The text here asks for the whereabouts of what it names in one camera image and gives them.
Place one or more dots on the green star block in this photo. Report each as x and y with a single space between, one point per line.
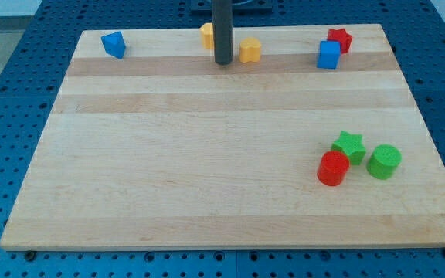
351 145

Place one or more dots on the green cylinder block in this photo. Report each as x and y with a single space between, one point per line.
384 161

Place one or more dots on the blue cube block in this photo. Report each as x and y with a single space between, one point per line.
328 55

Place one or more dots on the red cylinder block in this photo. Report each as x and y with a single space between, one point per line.
333 168

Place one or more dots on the blue triangle block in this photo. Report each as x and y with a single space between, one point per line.
114 44

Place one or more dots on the yellow hexagon block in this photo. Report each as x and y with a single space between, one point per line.
207 35

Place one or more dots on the red star block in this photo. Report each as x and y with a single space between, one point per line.
342 37

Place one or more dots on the wooden board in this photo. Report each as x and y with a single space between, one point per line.
166 150

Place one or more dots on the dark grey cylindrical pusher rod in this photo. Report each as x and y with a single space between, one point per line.
222 20

